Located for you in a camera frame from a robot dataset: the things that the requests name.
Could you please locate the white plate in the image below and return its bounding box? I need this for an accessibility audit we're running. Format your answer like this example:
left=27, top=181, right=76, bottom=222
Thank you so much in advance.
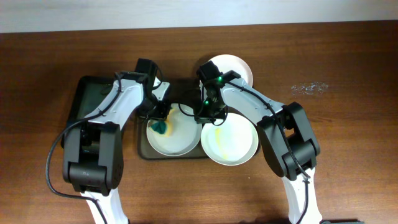
left=200, top=113, right=259, bottom=166

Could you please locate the yellow green sponge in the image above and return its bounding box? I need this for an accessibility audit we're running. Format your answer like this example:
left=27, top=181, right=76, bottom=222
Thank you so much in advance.
left=149, top=108, right=175, bottom=137

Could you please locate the small dark sponge tray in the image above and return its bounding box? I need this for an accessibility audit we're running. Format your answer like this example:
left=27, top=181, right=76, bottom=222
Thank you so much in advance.
left=67, top=76, right=121, bottom=151

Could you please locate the cream plate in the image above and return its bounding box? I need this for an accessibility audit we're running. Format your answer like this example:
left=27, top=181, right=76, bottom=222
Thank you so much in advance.
left=208, top=54, right=254, bottom=87

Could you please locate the grey plate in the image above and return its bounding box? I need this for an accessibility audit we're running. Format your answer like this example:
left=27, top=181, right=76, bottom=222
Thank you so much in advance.
left=146, top=103, right=202, bottom=157

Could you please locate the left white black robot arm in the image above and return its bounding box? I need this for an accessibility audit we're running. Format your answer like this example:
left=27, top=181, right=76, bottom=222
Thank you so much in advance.
left=62, top=72, right=170, bottom=223

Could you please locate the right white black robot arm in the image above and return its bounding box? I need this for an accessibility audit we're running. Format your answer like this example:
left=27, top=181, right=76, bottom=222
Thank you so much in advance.
left=194, top=66, right=323, bottom=223

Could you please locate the large dark plate tray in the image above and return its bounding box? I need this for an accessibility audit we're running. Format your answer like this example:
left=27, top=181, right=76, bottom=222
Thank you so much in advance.
left=130, top=78, right=208, bottom=161

